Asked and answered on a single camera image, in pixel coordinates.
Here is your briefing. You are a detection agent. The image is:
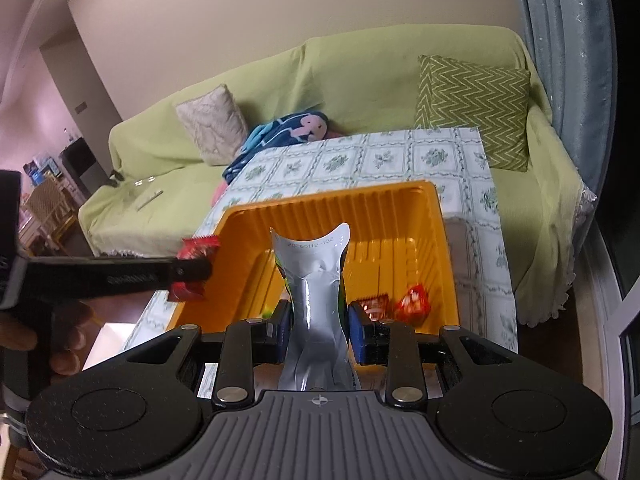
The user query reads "white window frame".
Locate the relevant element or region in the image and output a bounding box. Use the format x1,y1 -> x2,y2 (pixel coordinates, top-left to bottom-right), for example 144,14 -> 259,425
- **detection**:
590,240 -> 640,480

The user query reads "beige cushion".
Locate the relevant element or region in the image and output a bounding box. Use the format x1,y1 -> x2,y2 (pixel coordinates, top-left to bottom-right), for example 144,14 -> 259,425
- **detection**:
175,83 -> 250,166

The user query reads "small green red packet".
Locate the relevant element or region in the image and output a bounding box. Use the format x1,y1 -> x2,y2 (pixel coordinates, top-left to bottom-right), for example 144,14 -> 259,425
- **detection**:
394,283 -> 432,322

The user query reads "green zigzag cushion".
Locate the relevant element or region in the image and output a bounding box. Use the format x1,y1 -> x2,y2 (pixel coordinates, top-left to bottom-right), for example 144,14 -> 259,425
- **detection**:
413,54 -> 532,174

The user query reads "blue grey curtain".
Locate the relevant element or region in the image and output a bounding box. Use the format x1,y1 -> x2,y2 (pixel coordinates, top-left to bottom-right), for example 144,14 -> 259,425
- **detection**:
515,0 -> 623,261

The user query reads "dark cabinet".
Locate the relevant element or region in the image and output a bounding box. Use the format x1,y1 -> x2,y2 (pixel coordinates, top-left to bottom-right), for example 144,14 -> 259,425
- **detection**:
59,137 -> 99,200

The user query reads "green red snack bag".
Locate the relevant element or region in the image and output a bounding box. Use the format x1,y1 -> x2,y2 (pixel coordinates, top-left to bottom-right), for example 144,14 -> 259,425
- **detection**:
270,223 -> 362,392

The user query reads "orange plastic tray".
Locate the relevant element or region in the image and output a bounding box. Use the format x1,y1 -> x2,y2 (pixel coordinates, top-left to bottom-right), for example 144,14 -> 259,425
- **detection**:
170,180 -> 461,392

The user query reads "small red candy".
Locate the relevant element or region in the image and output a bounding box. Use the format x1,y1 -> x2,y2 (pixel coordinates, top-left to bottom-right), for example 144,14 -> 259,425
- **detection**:
169,234 -> 222,304

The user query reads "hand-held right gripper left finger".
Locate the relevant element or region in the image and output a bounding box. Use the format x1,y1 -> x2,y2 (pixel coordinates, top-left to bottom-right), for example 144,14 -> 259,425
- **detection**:
117,301 -> 292,409

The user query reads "small brown candy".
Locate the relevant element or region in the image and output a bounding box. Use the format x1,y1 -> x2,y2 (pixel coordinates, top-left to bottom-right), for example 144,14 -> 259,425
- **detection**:
358,294 -> 392,322

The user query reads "wicker chair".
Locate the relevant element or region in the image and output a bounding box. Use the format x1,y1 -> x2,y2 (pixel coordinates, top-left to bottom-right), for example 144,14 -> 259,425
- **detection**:
22,177 -> 81,258

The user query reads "person's left hand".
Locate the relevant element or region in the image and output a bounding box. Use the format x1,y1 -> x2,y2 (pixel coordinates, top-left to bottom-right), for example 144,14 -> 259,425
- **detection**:
0,305 -> 97,376

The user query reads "blue printed blanket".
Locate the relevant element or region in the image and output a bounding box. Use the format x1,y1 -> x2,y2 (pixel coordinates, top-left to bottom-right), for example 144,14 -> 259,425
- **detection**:
222,112 -> 332,186

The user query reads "floral tablecloth table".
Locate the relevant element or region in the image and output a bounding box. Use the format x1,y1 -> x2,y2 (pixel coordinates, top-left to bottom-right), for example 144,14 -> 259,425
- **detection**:
122,126 -> 518,391

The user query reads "green covered sofa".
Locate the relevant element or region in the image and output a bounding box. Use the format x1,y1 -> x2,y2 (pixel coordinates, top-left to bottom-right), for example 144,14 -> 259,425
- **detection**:
77,25 -> 598,326

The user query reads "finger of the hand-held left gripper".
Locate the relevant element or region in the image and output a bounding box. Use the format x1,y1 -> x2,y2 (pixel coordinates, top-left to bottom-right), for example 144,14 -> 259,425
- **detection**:
167,257 -> 214,302

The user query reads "blue box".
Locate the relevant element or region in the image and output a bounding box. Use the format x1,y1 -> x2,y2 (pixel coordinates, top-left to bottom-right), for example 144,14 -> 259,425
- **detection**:
22,156 -> 62,182

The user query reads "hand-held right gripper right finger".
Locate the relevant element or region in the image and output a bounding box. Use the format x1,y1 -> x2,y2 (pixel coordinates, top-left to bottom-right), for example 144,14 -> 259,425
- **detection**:
349,302 -> 521,407

